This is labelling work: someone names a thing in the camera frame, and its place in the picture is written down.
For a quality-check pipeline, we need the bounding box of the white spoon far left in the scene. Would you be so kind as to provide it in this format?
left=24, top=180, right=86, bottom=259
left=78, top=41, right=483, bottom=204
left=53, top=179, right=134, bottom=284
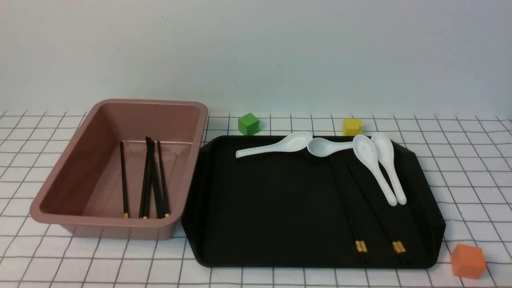
left=235, top=132, right=313, bottom=158

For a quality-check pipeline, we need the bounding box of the black chopstick leftmost in bin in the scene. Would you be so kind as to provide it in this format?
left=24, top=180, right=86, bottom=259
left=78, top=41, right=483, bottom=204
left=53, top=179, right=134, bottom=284
left=119, top=142, right=129, bottom=218

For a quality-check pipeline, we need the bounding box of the yellow cube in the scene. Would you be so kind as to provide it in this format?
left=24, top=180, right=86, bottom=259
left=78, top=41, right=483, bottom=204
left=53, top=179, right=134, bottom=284
left=342, top=118, right=362, bottom=136

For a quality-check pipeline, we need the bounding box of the white spoon far right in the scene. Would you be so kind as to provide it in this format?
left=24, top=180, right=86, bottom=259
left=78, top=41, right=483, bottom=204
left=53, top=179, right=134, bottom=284
left=371, top=132, right=407, bottom=205

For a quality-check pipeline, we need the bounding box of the white spoon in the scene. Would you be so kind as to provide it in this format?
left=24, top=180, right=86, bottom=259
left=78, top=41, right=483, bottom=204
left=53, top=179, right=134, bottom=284
left=353, top=134, right=398, bottom=206
left=307, top=138, right=353, bottom=157
left=235, top=132, right=313, bottom=158
left=371, top=132, right=407, bottom=205

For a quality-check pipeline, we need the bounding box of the black plastic tray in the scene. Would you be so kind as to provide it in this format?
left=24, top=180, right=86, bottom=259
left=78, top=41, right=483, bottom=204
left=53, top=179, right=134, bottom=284
left=182, top=136, right=446, bottom=269

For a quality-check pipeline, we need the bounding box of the black chopstick rightmost in bin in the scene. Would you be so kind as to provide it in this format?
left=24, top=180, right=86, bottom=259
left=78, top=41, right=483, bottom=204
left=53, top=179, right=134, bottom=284
left=156, top=141, right=170, bottom=218

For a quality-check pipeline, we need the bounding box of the green cube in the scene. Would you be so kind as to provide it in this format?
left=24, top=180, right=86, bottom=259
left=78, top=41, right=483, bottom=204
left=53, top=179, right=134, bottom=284
left=238, top=113, right=260, bottom=136

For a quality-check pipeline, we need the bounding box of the white spoon middle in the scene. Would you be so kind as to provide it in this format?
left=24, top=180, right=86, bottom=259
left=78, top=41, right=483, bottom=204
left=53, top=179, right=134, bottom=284
left=307, top=138, right=353, bottom=157

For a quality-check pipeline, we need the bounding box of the pink plastic bin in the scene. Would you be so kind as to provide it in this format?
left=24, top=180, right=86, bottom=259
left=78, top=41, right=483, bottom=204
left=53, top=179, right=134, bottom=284
left=30, top=99, right=208, bottom=240

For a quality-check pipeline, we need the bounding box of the black chopstick pair tray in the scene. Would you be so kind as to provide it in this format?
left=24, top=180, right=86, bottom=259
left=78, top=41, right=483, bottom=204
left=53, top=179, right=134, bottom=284
left=345, top=159, right=411, bottom=268
left=328, top=156, right=369, bottom=265

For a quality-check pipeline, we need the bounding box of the orange cube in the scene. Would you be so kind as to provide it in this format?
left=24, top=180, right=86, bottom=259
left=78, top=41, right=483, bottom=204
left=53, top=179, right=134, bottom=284
left=450, top=244, right=486, bottom=280

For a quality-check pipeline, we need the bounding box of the white checkered tablecloth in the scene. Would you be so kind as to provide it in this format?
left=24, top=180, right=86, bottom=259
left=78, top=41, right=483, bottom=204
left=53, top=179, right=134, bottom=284
left=0, top=108, right=511, bottom=288

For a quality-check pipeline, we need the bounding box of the black chopstick in bin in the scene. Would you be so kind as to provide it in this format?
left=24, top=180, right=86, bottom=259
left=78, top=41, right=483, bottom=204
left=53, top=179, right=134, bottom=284
left=156, top=141, right=170, bottom=218
left=119, top=142, right=129, bottom=218
left=139, top=136, right=152, bottom=219
left=146, top=136, right=164, bottom=218

